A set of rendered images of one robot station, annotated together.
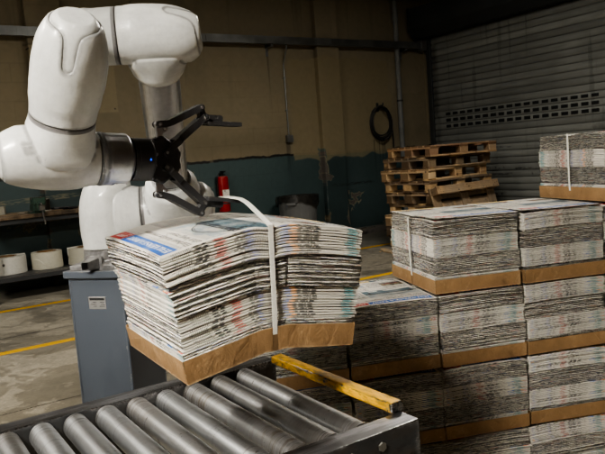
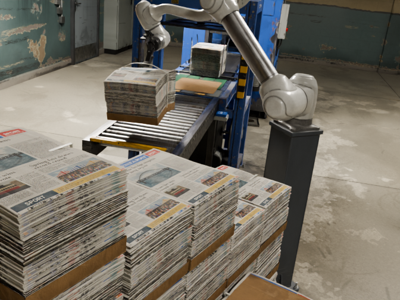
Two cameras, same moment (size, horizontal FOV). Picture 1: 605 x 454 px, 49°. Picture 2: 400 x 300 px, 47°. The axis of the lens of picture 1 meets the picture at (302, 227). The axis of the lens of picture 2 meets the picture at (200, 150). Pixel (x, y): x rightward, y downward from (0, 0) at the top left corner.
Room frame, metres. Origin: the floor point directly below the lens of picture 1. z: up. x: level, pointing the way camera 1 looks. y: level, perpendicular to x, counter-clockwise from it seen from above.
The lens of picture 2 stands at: (3.23, -1.48, 1.70)
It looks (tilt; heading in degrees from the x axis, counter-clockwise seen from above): 21 degrees down; 133
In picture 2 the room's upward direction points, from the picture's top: 6 degrees clockwise
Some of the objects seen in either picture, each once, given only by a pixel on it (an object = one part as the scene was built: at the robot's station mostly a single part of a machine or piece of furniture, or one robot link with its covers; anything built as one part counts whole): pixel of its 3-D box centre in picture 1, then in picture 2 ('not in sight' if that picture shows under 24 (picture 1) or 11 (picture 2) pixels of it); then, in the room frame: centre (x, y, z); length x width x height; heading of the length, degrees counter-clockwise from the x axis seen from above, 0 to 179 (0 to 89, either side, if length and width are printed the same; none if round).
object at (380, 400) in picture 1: (329, 379); (128, 144); (1.37, -0.03, 0.81); 0.43 x 0.03 x 0.02; 33
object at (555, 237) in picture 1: (530, 238); (111, 240); (2.26, -0.77, 0.95); 0.38 x 0.29 x 0.23; 13
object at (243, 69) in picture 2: not in sight; (243, 69); (1.03, 1.32, 1.05); 0.05 x 0.05 x 0.45; 33
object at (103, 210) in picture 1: (110, 210); (300, 94); (2.00, 0.57, 1.17); 0.18 x 0.16 x 0.22; 100
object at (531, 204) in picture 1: (528, 204); (112, 203); (2.26, -0.77, 1.06); 0.37 x 0.28 x 0.01; 13
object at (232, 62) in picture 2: not in sight; (216, 68); (-0.15, 2.33, 0.75); 1.53 x 0.64 x 0.10; 123
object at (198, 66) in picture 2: not in sight; (208, 59); (0.16, 1.86, 0.93); 0.38 x 0.30 x 0.26; 123
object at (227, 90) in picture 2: not in sight; (194, 89); (0.47, 1.38, 0.75); 0.70 x 0.65 x 0.10; 123
